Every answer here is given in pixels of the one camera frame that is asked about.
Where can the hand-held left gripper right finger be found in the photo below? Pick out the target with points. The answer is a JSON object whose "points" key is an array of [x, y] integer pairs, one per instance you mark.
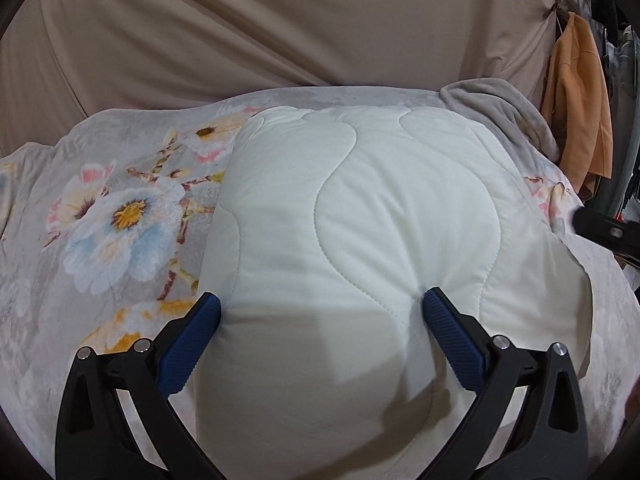
{"points": [[452, 340]]}

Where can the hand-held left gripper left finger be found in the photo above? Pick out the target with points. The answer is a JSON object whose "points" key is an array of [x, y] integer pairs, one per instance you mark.
{"points": [[190, 340]]}

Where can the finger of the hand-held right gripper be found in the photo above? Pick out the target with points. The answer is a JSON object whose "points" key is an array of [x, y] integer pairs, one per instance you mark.
{"points": [[600, 227]]}

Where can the dark hanging clothes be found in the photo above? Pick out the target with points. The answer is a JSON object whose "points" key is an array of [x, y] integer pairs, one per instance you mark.
{"points": [[622, 60]]}

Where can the orange garment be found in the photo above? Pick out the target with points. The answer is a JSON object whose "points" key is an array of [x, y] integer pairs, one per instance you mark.
{"points": [[580, 100]]}

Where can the grey floral blanket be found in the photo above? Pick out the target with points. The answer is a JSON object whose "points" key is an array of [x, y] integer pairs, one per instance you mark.
{"points": [[100, 185]]}

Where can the beige curtain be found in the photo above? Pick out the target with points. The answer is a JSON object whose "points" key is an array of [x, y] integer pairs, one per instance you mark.
{"points": [[250, 20]]}

